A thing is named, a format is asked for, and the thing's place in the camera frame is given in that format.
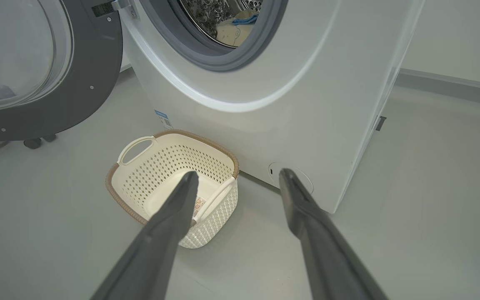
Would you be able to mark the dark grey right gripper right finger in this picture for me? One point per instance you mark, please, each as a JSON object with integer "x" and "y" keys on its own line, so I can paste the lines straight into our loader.
{"x": 327, "y": 250}

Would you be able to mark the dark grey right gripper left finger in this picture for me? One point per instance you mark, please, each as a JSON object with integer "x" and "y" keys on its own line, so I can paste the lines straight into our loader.
{"x": 156, "y": 241}

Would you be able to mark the washing machine door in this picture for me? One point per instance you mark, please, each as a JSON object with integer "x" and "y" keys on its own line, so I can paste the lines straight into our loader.
{"x": 77, "y": 83}

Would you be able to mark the yellow cream printed baby garment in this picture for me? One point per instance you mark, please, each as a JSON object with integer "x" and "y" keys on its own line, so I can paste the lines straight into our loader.
{"x": 231, "y": 35}

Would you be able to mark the white front-load washing machine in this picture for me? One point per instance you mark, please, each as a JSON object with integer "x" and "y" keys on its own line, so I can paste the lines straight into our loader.
{"x": 306, "y": 104}

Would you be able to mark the stainless steel washing machine drum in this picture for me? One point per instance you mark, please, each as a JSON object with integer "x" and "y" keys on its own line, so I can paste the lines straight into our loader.
{"x": 202, "y": 14}

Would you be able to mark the basket bottom product label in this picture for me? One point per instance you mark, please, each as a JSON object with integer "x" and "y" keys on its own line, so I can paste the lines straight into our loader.
{"x": 199, "y": 206}

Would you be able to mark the cream perforated laundry basket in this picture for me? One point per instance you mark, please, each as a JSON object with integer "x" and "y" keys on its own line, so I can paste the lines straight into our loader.
{"x": 140, "y": 183}

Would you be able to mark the round filter access cover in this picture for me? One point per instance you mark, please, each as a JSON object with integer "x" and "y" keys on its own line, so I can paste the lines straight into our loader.
{"x": 302, "y": 177}

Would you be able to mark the blue energy label sticker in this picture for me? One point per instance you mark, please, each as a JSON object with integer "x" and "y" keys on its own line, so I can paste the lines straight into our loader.
{"x": 163, "y": 119}

